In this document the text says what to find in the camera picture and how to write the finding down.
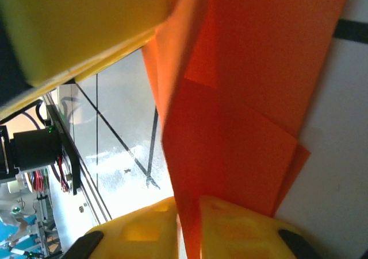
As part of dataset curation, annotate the orange cloth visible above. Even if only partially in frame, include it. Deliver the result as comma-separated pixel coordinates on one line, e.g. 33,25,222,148
140,0,354,259

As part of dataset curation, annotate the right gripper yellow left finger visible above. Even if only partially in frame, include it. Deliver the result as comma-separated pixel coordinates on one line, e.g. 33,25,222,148
61,196,181,259

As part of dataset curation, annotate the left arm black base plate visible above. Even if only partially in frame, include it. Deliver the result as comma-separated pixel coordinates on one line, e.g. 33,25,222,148
45,103,83,196

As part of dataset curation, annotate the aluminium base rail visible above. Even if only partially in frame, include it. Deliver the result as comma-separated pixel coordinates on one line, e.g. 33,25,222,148
56,83,113,225

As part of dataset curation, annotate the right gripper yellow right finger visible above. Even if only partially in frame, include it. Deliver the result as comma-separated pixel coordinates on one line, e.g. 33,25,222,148
198,195,320,259

